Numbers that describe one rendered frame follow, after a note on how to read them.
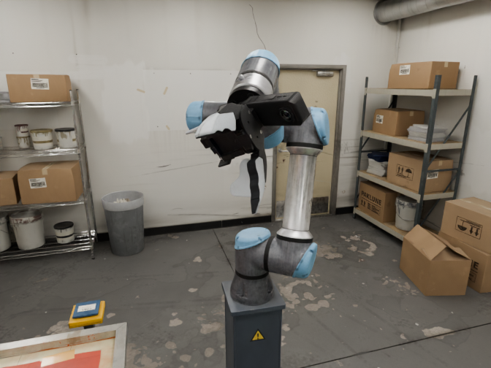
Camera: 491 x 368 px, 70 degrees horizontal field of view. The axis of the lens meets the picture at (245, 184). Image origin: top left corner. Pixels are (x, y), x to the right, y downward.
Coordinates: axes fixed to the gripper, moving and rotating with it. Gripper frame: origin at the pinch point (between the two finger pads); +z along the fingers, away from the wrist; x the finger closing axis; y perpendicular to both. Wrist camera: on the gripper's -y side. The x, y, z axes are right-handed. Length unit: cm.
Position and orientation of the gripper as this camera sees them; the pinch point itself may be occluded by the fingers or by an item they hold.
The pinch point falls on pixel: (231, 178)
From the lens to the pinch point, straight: 46.7
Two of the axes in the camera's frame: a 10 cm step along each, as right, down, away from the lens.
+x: -4.8, -6.8, -5.5
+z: -2.0, 7.0, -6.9
